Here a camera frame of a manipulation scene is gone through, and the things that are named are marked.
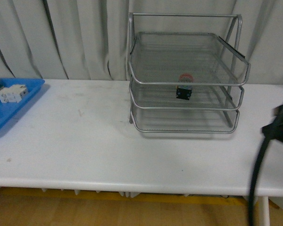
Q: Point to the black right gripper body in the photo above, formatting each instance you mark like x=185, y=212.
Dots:
x=281, y=127

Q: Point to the red emergency stop button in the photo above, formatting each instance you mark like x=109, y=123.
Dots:
x=184, y=92

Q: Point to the silver mesh tray rack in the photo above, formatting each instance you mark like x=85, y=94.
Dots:
x=157, y=59

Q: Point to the white curtain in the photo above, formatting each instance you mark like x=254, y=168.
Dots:
x=87, y=39

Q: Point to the white relay module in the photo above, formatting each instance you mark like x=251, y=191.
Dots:
x=13, y=94

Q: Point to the blue plastic tray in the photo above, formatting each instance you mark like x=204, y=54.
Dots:
x=8, y=110

